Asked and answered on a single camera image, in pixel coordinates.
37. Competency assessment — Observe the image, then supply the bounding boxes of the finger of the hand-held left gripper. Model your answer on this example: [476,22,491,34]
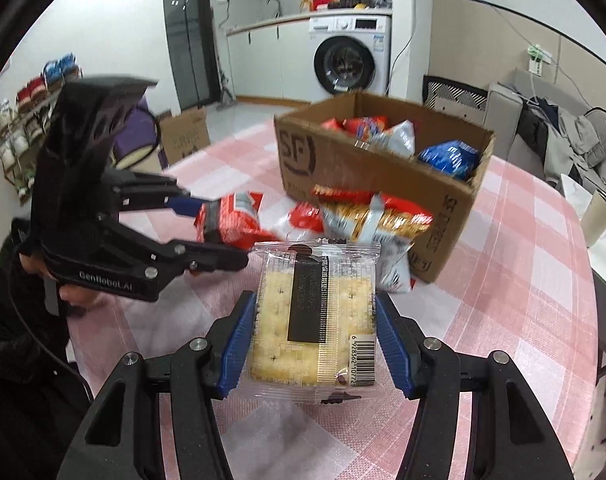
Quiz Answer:
[103,212,251,303]
[113,169,226,233]

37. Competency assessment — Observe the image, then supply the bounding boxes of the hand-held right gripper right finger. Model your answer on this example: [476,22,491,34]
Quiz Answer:
[375,292,576,480]

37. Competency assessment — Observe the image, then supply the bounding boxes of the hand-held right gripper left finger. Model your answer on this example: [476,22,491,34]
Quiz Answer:
[57,290,258,480]

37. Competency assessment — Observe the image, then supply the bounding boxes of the red snack packet white label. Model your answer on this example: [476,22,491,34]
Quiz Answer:
[195,191,280,252]

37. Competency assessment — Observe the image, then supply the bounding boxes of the clear cracker packet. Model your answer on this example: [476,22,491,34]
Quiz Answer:
[250,241,383,404]

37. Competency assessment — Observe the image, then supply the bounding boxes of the white packet with red label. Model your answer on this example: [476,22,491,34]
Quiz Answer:
[282,202,330,244]

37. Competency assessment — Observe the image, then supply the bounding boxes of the orange and silver snack packet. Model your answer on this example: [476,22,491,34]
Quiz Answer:
[310,185,434,262]

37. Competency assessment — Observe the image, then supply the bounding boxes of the brown cardboard box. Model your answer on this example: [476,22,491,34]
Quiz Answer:
[274,89,496,285]

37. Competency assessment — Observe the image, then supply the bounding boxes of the red and blue snack packet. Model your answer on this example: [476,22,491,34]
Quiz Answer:
[355,116,389,142]

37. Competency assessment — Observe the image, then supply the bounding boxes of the grey patterned snack packet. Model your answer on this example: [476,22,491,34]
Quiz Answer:
[368,120,417,159]

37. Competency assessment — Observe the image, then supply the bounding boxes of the person's left forearm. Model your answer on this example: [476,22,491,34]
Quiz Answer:
[0,220,95,480]

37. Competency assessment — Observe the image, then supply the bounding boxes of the person's left hand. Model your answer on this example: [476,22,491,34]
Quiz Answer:
[19,252,98,318]

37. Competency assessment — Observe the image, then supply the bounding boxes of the metal shoe rack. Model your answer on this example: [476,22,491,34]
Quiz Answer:
[0,60,84,206]

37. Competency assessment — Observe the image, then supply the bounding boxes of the purple bag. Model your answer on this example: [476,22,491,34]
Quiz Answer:
[114,97,162,169]

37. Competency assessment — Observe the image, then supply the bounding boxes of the small cardboard box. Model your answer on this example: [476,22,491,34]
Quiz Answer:
[158,107,212,169]

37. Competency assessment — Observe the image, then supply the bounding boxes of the rows of sneakers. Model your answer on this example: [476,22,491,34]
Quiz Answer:
[0,52,83,196]

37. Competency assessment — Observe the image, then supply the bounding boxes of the pink checkered tablecloth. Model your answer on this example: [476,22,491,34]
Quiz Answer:
[68,120,600,480]

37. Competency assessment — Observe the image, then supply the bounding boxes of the dark glass door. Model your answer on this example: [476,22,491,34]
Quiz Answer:
[162,0,222,111]

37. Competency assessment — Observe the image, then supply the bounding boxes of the white kitchen cabinet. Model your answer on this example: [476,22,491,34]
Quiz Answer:
[226,16,315,102]

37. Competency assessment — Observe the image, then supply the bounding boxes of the white washing machine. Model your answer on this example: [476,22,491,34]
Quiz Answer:
[309,14,392,97]

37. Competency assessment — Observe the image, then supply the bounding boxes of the beige cup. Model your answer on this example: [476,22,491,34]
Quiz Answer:
[580,192,606,249]

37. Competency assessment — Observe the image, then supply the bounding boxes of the grey sofa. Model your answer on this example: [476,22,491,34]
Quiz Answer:
[485,67,606,202]

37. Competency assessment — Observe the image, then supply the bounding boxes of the dark clothes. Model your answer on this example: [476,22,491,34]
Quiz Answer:
[517,99,564,187]

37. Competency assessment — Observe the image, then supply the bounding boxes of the black and white patterned panel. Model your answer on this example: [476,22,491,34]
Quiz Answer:
[422,75,490,122]

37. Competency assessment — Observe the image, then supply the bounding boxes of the grey jacket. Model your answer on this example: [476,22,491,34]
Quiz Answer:
[558,109,606,182]

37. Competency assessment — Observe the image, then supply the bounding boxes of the grey pillow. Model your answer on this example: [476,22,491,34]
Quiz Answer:
[582,107,606,167]

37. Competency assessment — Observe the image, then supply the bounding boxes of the green and white power strip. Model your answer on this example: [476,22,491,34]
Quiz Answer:
[525,45,554,77]

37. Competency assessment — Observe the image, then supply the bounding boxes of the black cable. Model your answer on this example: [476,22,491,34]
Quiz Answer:
[12,280,94,403]

